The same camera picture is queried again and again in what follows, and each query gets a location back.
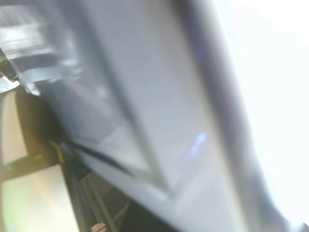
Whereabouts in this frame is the blue and white calculator box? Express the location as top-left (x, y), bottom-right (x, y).
top-left (0, 0), bottom-right (309, 232)

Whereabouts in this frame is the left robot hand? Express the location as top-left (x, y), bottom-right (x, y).
top-left (0, 88), bottom-right (174, 232)

